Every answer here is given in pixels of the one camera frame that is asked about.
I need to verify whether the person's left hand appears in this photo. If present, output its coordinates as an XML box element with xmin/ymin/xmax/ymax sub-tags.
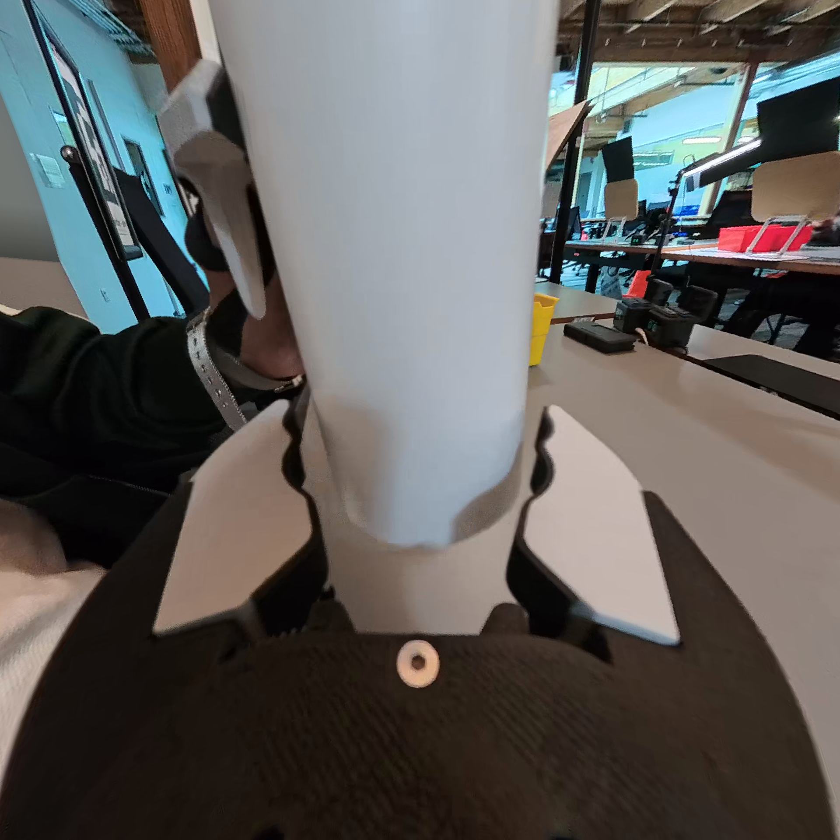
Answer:
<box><xmin>238</xmin><ymin>271</ymin><xmax>307</xmax><ymax>389</ymax></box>

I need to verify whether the yellow plastic bin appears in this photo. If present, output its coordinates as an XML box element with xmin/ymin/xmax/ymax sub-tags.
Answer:
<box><xmin>528</xmin><ymin>293</ymin><xmax>560</xmax><ymax>366</ymax></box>

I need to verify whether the tan board stand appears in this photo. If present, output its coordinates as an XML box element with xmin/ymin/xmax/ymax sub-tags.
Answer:
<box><xmin>602</xmin><ymin>178</ymin><xmax>641</xmax><ymax>244</ymax></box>
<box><xmin>748</xmin><ymin>152</ymin><xmax>840</xmax><ymax>256</ymax></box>

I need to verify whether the person's green jacket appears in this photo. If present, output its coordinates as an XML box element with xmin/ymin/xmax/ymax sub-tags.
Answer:
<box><xmin>0</xmin><ymin>433</ymin><xmax>194</xmax><ymax>568</ymax></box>

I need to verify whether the flat black box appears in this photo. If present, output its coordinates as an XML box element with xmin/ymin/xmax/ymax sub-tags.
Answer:
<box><xmin>563</xmin><ymin>319</ymin><xmax>637</xmax><ymax>355</ymax></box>

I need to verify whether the person's white shirt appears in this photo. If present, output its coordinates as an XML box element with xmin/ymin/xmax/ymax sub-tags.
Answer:
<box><xmin>0</xmin><ymin>499</ymin><xmax>109</xmax><ymax>756</ymax></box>

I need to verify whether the person's left forearm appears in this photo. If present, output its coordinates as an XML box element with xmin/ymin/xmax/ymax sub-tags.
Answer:
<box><xmin>0</xmin><ymin>305</ymin><xmax>231</xmax><ymax>500</ymax></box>

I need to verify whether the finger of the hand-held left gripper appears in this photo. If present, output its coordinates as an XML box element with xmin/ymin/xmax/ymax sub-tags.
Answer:
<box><xmin>157</xmin><ymin>59</ymin><xmax>248</xmax><ymax>144</ymax></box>

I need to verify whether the black light bar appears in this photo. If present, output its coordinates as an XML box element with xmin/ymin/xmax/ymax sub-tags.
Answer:
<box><xmin>676</xmin><ymin>136</ymin><xmax>765</xmax><ymax>193</ymax></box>

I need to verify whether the wooden office desk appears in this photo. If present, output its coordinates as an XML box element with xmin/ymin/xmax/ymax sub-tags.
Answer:
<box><xmin>564</xmin><ymin>239</ymin><xmax>840</xmax><ymax>277</ymax></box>

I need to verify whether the black battery charger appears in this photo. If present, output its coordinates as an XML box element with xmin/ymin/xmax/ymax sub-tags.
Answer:
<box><xmin>616</xmin><ymin>277</ymin><xmax>721</xmax><ymax>350</ymax></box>

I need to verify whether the red plastic bin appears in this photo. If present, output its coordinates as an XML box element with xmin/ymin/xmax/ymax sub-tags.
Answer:
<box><xmin>717</xmin><ymin>224</ymin><xmax>815</xmax><ymax>253</ymax></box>

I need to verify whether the white water bottle black cap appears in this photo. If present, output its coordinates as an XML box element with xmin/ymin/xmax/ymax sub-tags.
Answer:
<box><xmin>206</xmin><ymin>0</ymin><xmax>562</xmax><ymax>549</ymax></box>

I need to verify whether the black desk mat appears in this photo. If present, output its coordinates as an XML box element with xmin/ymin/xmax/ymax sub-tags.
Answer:
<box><xmin>702</xmin><ymin>354</ymin><xmax>840</xmax><ymax>421</ymax></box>

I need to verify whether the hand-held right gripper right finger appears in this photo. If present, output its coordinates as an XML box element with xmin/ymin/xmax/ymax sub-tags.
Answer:
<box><xmin>505</xmin><ymin>403</ymin><xmax>683</xmax><ymax>647</ymax></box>

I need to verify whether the brown board on stand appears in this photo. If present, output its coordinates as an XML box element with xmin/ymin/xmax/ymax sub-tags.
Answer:
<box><xmin>543</xmin><ymin>98</ymin><xmax>595</xmax><ymax>173</ymax></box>

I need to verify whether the grey strap wristwatch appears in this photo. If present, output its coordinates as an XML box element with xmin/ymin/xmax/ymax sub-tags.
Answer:
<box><xmin>185</xmin><ymin>307</ymin><xmax>307</xmax><ymax>432</ymax></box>

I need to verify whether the black metal pole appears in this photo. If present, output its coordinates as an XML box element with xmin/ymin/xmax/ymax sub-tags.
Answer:
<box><xmin>550</xmin><ymin>0</ymin><xmax>602</xmax><ymax>284</ymax></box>

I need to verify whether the wooden post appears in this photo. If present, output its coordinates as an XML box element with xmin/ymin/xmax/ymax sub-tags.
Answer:
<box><xmin>138</xmin><ymin>0</ymin><xmax>217</xmax><ymax>93</ymax></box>

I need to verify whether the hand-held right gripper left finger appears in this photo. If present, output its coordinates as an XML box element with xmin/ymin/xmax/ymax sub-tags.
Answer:
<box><xmin>151</xmin><ymin>399</ymin><xmax>329</xmax><ymax>637</ymax></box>

